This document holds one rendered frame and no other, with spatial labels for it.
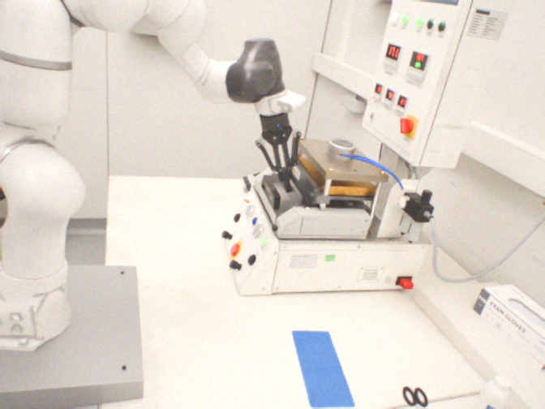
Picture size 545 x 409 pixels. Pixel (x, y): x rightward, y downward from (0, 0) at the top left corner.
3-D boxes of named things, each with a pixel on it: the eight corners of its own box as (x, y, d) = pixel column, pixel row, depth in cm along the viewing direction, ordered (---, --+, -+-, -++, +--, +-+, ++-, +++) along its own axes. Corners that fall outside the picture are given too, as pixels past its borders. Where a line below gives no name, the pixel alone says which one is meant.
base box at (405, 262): (366, 234, 164) (378, 192, 156) (418, 299, 132) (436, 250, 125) (222, 233, 149) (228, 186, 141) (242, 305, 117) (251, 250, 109)
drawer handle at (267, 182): (267, 186, 134) (268, 174, 132) (279, 209, 121) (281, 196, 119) (260, 186, 133) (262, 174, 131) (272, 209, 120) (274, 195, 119)
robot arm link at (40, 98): (10, 65, 65) (-30, 39, 75) (10, 217, 74) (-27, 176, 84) (84, 72, 73) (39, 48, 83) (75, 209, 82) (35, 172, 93)
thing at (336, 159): (361, 170, 146) (371, 131, 140) (407, 213, 120) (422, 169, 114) (291, 165, 139) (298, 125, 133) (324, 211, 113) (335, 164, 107)
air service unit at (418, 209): (399, 224, 124) (414, 175, 117) (426, 252, 112) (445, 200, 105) (382, 223, 123) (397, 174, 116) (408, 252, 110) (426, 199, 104)
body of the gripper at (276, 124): (285, 103, 119) (290, 135, 124) (254, 111, 118) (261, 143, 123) (292, 111, 113) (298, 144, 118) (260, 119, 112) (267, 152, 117)
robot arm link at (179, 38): (200, -24, 81) (281, 75, 107) (135, -12, 92) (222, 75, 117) (178, 27, 79) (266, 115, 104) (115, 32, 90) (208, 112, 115)
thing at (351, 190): (345, 172, 141) (353, 144, 137) (375, 204, 123) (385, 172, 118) (294, 170, 136) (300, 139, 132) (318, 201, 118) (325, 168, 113)
